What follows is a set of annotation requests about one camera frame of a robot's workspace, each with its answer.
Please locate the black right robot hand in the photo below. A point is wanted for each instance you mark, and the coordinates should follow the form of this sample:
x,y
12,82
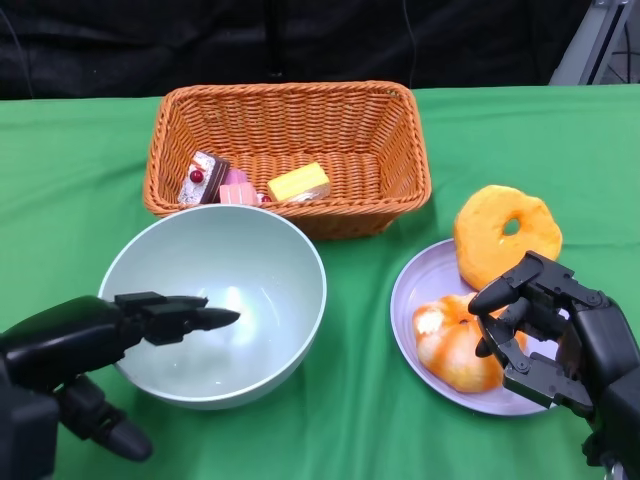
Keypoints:
x,y
600,345

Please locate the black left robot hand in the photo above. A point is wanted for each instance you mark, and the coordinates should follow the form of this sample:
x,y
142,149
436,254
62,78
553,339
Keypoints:
x,y
65,340

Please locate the pale green bowl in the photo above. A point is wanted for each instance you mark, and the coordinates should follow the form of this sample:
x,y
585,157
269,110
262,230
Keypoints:
x,y
225,260

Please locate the chocolate cake slice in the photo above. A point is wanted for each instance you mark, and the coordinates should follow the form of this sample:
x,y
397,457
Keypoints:
x,y
205,177

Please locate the pink layered cake slice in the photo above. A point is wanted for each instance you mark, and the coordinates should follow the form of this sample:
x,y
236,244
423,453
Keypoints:
x,y
240,194

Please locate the salmon pink cake bar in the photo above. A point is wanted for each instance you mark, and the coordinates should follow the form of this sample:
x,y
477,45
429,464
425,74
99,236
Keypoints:
x,y
235,177

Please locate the yellow cake slice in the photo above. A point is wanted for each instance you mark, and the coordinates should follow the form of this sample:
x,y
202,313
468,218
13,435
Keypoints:
x,y
297,182

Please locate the lavender plate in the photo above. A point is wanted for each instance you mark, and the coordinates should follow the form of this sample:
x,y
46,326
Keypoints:
x,y
415,300

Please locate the orange wicker basket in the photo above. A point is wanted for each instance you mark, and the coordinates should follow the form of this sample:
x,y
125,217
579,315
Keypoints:
x,y
300,125

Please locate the green tablecloth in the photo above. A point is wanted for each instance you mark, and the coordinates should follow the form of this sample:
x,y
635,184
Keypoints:
x,y
350,425

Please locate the black backdrop cloth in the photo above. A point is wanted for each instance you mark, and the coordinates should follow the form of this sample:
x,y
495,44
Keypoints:
x,y
150,45

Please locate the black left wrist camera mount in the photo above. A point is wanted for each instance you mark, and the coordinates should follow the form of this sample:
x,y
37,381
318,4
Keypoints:
x,y
25,430

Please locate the grey aluminium frame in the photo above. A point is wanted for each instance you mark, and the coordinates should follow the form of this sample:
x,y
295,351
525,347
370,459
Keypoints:
x,y
587,45

